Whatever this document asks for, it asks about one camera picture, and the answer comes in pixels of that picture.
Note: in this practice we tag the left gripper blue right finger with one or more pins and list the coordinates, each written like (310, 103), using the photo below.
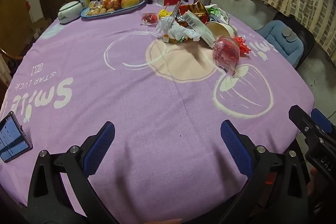
(239, 147)

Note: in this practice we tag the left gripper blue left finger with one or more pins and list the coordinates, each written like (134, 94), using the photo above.
(95, 148)

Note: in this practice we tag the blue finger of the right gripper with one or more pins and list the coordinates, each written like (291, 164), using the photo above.
(302, 120)
(322, 121)

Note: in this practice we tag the red ribbon bow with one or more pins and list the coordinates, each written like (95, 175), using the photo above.
(244, 50)

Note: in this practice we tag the clear red candy bag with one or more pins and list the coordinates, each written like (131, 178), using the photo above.
(226, 54)

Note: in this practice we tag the paper cup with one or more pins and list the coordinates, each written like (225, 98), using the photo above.
(220, 29)

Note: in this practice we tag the green tea carton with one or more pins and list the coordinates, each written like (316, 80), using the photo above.
(217, 14)

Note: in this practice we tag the white plastic bag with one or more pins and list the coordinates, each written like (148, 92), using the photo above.
(174, 32)

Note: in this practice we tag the foil snack bag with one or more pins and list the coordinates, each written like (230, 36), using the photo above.
(198, 9)

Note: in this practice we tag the person right hand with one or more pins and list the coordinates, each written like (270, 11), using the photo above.
(311, 184)

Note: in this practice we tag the purple printed tablecloth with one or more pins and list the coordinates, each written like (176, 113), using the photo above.
(167, 102)

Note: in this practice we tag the black smartphone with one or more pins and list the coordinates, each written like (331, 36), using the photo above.
(13, 140)

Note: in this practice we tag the blue cushioned chair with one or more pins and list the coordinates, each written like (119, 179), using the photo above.
(284, 39)

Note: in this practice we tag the blue oval fruit plate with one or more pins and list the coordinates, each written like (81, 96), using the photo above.
(84, 13)

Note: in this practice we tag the white enamel lidded pot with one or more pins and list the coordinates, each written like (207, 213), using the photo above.
(70, 12)

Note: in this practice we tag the pile of walnuts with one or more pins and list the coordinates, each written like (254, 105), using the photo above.
(96, 7)

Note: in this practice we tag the clear cup red jelly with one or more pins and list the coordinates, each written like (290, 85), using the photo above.
(149, 19)

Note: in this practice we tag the wrapped orange in bag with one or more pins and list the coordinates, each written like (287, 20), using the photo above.
(111, 4)

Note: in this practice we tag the yellow yarn pompom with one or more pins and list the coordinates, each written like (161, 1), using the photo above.
(164, 13)

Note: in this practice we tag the yellow apple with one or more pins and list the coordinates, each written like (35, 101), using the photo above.
(129, 3)

